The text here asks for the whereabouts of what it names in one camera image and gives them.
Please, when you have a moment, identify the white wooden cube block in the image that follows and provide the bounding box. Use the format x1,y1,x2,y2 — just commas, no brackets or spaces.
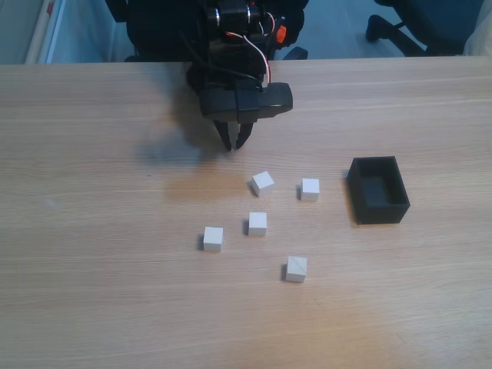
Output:
300,178,321,202
248,211,268,237
285,255,308,284
251,171,275,198
202,226,224,253

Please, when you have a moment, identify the black open plastic box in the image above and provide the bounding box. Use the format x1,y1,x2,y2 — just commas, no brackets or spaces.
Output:
347,155,411,226

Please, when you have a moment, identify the black office chair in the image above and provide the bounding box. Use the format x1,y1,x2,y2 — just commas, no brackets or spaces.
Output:
104,0,311,65

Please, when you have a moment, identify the white leaning board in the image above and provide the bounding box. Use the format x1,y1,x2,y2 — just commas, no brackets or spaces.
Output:
25,0,116,65

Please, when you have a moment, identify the dark teal office chair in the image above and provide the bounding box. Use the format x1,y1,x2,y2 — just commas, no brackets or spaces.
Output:
364,0,486,58

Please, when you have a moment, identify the beige cloth object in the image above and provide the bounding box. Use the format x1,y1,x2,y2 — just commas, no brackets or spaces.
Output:
462,7,492,58

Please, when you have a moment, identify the black oval gripper camera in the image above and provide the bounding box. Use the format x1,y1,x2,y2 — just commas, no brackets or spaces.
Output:
234,81,294,125

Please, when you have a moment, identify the white and red servo cable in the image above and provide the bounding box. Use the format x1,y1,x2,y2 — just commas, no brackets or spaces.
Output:
224,32,274,85

